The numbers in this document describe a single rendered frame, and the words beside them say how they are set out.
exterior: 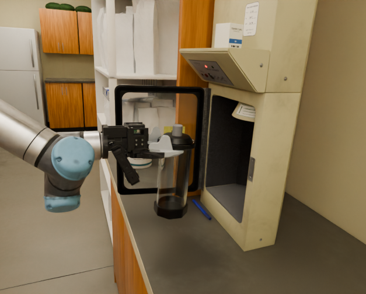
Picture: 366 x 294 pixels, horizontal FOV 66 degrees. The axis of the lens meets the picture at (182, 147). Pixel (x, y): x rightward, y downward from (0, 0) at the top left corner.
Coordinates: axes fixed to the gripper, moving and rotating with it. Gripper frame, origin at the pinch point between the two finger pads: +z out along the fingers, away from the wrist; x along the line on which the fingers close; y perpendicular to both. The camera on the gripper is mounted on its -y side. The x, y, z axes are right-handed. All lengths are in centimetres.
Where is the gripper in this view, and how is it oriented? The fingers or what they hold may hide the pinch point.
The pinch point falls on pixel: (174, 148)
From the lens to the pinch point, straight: 80.1
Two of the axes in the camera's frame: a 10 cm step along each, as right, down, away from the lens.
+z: 9.3, -0.6, 3.5
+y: 0.6, -9.5, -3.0
